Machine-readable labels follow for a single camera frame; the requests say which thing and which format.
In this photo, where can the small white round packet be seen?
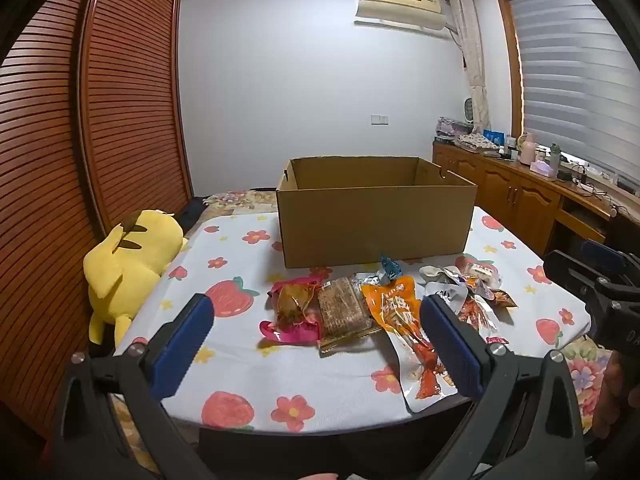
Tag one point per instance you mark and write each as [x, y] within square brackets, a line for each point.
[431, 274]

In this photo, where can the clear orange snack packet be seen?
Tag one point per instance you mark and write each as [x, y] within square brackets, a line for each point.
[477, 315]

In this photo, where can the cardboard box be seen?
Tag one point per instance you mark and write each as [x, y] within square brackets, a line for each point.
[370, 220]

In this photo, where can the brown biscuit packet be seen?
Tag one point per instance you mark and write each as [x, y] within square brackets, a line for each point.
[342, 305]

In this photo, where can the silver white snack packet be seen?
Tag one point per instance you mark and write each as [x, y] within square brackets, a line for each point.
[445, 292]

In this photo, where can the purple tissue box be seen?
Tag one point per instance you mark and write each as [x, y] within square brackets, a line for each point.
[544, 171]

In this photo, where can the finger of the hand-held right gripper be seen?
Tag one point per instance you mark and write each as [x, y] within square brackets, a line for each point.
[570, 272]
[605, 255]

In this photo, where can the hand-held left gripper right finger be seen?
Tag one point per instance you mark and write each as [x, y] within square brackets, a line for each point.
[450, 350]

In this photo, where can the white packet with red print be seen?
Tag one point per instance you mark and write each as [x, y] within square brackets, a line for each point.
[425, 385]

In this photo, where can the green water bottle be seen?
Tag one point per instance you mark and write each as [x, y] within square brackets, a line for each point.
[555, 156]

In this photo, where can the wooden louvered wardrobe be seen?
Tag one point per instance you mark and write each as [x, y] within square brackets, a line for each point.
[60, 160]

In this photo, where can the pink thermos bottle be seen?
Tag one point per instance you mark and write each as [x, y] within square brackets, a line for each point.
[528, 150]

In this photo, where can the blue box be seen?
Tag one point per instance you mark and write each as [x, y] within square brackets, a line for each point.
[495, 137]

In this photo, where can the wall air conditioner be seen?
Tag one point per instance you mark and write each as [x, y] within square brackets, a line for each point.
[400, 5]

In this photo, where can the small brown orange packet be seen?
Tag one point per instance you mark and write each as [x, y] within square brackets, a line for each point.
[502, 298]

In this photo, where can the pink snack packet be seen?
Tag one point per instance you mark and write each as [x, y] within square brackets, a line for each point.
[300, 331]

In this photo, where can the patterned folded cloth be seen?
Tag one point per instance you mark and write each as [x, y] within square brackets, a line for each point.
[477, 142]

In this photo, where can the grey striped window blind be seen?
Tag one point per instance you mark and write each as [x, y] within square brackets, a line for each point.
[575, 85]

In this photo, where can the wooden cabinet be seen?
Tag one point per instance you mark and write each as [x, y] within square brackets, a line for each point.
[510, 190]

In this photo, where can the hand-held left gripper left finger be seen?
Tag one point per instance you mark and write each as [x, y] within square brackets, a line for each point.
[185, 345]

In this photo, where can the small white fan heater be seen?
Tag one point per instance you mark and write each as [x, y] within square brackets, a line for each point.
[469, 112]

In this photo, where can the teal candy wrapper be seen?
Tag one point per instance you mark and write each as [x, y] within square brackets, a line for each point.
[390, 266]

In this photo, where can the beige patterned curtain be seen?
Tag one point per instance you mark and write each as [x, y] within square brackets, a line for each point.
[472, 60]

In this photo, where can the purple folded cloth stack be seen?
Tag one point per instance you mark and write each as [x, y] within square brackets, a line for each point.
[450, 129]

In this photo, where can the white wall switch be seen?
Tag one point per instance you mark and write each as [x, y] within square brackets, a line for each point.
[380, 119]

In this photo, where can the yellow plush toy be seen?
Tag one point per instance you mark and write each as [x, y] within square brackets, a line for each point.
[130, 270]

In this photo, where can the floral quilt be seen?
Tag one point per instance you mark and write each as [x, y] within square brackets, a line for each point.
[240, 202]

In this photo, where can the person's right hand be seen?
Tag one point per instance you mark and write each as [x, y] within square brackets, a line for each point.
[612, 400]

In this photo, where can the strawberry flower print tablecloth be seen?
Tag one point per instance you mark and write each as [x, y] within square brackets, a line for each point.
[240, 360]

